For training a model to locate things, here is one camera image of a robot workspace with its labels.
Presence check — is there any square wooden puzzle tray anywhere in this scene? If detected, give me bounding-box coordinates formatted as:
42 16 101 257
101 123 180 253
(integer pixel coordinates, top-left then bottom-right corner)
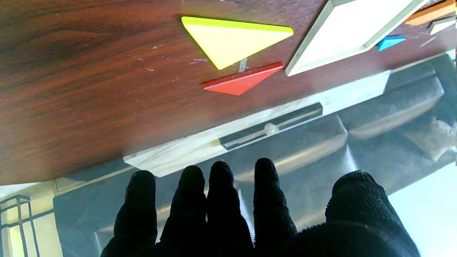
285 0 429 77

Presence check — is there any large yellow tangram triangle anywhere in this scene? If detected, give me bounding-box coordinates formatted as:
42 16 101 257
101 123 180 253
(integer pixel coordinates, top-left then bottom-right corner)
181 16 294 70

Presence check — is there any thin metal side table frame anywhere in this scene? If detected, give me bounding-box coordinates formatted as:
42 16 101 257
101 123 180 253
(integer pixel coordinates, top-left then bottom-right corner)
0 195 54 257

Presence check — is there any brown sofa cushion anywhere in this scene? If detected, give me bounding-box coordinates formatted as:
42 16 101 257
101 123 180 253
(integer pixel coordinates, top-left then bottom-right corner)
403 118 457 162

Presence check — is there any small cream tangram triangle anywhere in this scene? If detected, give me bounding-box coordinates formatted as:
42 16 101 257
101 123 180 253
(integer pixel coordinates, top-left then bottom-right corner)
428 16 457 35

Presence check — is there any large red tangram triangle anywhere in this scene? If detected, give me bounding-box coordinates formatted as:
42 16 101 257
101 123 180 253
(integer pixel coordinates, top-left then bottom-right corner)
202 62 284 96

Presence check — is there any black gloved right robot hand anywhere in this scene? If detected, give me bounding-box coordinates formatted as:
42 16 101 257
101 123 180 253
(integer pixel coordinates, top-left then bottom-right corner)
101 158 421 257

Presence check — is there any orange tangram parallelogram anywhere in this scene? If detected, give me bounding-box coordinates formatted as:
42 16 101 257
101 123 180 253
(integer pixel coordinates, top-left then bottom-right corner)
404 0 457 26

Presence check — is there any small blue tangram triangle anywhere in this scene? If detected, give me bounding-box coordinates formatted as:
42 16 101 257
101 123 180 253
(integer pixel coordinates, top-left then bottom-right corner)
377 35 406 51

